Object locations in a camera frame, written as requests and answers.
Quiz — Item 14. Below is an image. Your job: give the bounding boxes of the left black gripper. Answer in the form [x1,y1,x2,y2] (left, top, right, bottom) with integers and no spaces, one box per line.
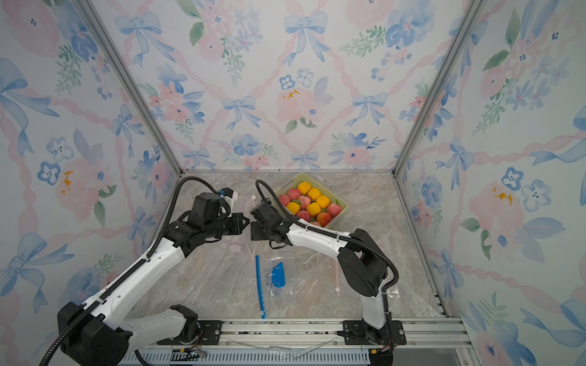
[208,212,252,240]

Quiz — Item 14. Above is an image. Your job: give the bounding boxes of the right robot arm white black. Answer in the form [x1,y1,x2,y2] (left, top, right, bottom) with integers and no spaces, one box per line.
[251,199,399,346]

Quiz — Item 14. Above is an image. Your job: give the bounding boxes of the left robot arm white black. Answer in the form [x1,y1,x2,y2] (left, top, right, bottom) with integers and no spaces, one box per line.
[40,188,250,365]

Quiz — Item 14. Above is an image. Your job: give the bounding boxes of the pink peach lower centre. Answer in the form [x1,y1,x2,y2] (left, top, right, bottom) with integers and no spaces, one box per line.
[296,210,311,222]

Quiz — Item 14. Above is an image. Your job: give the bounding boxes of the pink peach upper left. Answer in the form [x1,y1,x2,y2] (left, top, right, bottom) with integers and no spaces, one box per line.
[287,188,302,201]

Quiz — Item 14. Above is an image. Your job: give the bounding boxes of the pink peach green leaf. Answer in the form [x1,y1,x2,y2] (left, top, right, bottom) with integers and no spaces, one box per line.
[295,195,312,210]

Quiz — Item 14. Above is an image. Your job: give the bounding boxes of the yellow peach top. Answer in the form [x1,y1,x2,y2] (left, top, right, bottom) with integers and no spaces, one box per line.
[297,181,312,195]

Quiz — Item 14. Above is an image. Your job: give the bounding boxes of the blue zipper clear bag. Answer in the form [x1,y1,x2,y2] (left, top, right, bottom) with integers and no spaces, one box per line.
[254,249,303,320]

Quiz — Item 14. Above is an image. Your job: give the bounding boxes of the light green plastic basket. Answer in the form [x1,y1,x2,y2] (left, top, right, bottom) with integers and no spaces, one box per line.
[276,173,349,229]

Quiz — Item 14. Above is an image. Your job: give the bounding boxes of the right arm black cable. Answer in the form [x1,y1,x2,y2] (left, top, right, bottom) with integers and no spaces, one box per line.
[254,179,400,294]

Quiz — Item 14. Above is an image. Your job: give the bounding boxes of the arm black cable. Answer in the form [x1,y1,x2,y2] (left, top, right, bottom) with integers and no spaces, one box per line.
[38,175,221,366]
[254,179,400,294]

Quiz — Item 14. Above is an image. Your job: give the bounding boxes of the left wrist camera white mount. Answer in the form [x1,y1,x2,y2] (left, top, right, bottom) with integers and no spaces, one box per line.
[218,188,239,207]

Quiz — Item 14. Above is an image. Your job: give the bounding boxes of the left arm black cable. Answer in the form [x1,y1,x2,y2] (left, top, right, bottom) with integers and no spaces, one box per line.
[38,175,221,366]

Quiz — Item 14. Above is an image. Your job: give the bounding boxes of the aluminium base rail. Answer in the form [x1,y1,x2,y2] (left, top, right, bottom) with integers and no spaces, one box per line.
[81,316,482,366]

